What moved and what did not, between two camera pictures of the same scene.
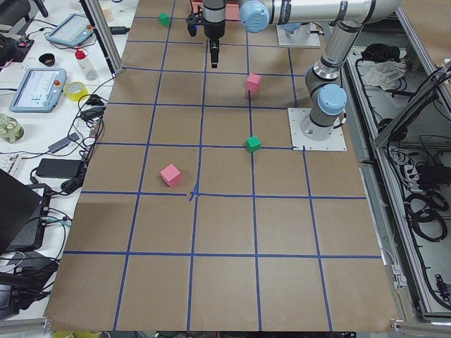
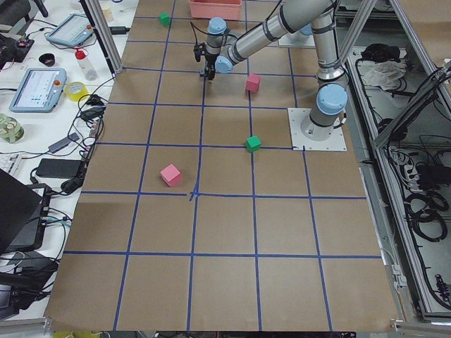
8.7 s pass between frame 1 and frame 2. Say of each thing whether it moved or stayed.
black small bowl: stayed
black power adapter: stayed
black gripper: moved
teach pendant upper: stayed
